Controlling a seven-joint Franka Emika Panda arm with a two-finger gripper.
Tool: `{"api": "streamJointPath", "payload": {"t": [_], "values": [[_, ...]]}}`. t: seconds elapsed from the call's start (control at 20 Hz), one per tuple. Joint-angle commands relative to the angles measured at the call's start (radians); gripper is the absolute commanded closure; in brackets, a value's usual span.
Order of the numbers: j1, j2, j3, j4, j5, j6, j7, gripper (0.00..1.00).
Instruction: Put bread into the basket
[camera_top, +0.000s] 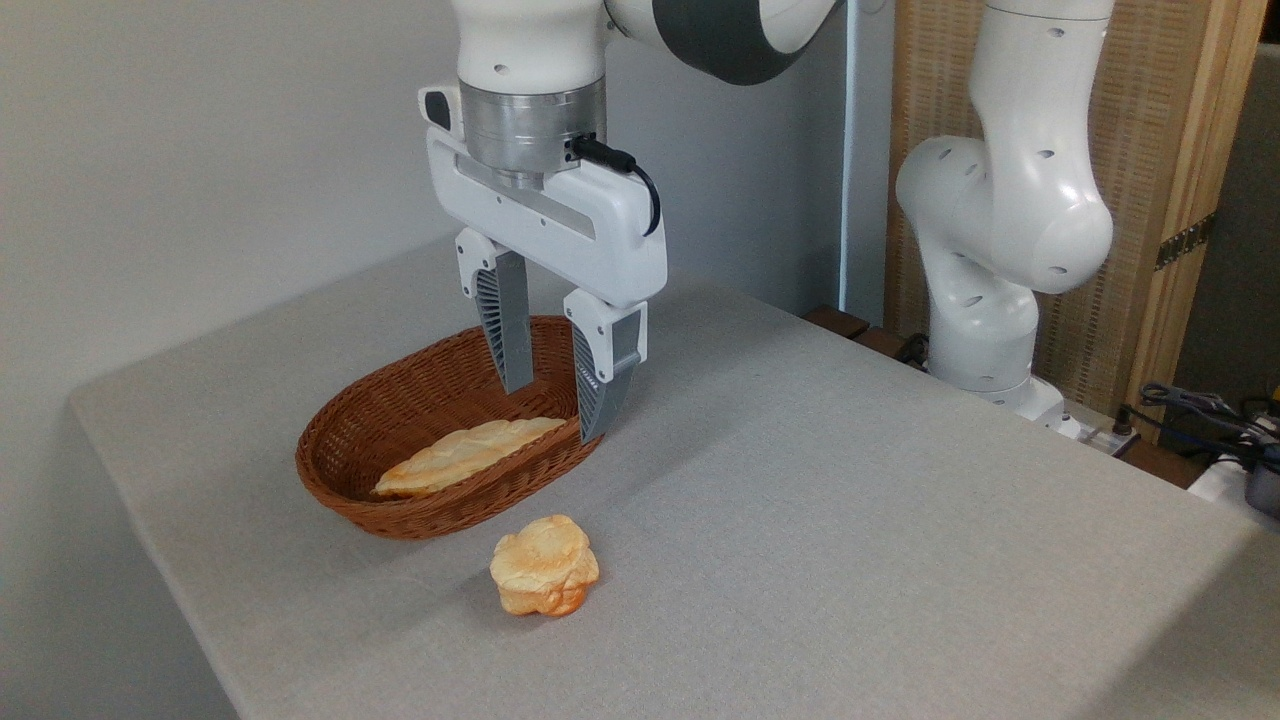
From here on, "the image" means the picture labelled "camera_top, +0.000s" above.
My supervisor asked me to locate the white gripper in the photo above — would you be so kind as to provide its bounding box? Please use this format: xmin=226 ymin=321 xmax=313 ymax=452
xmin=426 ymin=127 xmax=669 ymax=445

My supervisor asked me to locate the round flower-shaped bread bun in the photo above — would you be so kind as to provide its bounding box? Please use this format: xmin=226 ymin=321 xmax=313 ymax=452
xmin=488 ymin=514 xmax=602 ymax=619

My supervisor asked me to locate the long braided bread loaf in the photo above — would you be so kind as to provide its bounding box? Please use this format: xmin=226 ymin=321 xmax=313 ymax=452
xmin=372 ymin=416 xmax=569 ymax=500

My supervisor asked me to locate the brown wicker oval basket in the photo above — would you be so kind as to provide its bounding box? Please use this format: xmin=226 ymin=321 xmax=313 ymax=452
xmin=295 ymin=315 xmax=607 ymax=542

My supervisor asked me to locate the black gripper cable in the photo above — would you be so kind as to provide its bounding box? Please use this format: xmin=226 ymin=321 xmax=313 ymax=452
xmin=567 ymin=133 xmax=664 ymax=239

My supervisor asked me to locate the woven screen with wooden frame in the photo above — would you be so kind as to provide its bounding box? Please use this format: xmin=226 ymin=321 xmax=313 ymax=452
xmin=884 ymin=0 xmax=1269 ymax=443

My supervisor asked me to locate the black metal hinge strap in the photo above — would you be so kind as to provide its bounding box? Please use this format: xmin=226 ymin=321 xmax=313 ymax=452
xmin=1154 ymin=212 xmax=1219 ymax=272

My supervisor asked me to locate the bundle of black cables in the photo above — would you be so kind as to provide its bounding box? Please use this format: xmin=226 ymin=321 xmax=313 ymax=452
xmin=1136 ymin=381 xmax=1280 ymax=473

